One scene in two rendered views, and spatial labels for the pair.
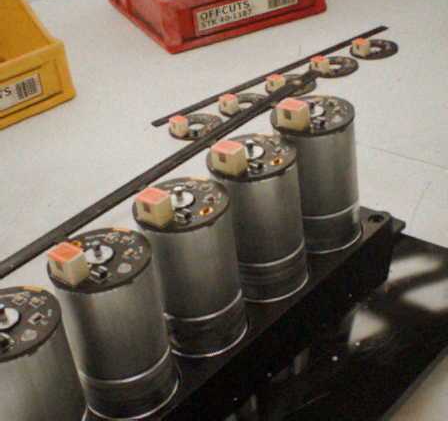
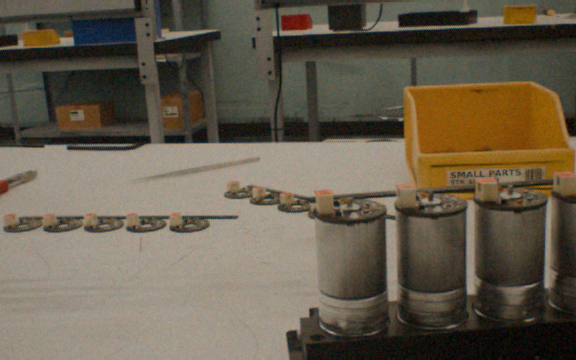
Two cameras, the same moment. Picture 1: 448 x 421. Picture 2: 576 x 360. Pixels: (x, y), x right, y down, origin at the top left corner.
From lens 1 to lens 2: 11 cm
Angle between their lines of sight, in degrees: 41
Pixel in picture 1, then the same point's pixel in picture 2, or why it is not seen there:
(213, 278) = (511, 256)
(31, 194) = not seen: hidden behind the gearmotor
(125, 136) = not seen: outside the picture
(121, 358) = (417, 273)
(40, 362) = (353, 235)
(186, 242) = (495, 218)
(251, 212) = (568, 229)
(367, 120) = not seen: outside the picture
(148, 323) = (443, 257)
